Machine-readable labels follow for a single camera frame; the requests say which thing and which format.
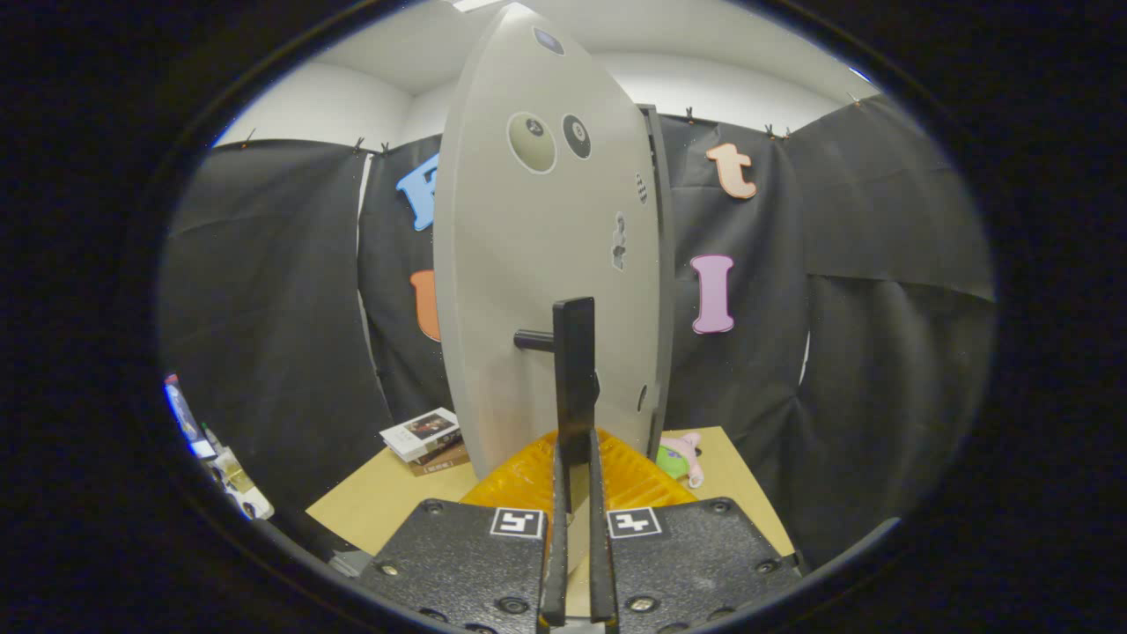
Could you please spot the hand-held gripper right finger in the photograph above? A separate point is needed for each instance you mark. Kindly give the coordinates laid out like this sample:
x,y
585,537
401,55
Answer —
x,y
696,563

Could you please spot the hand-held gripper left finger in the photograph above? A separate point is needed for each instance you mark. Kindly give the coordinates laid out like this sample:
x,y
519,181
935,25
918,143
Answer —
x,y
467,563

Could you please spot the light grey shoe cabinet door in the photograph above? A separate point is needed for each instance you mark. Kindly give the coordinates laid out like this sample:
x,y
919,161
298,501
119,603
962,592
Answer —
x,y
511,264

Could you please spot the brown book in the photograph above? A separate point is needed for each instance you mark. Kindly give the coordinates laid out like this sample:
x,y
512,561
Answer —
x,y
440,462

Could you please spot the green and pink plush toy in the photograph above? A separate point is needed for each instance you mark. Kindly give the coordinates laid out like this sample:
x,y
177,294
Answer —
x,y
682,453

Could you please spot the white book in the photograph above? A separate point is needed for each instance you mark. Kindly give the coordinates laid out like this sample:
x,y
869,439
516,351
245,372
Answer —
x,y
421,431

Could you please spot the black backdrop cloth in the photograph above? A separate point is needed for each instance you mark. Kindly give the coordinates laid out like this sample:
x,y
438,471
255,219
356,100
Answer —
x,y
880,220

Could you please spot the long ceiling light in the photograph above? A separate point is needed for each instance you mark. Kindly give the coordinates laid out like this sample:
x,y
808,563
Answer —
x,y
471,3

